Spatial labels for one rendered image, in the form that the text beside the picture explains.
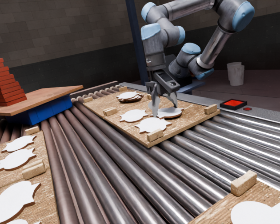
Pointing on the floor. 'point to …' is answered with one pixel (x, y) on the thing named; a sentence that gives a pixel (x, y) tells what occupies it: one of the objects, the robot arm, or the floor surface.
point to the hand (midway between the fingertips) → (166, 112)
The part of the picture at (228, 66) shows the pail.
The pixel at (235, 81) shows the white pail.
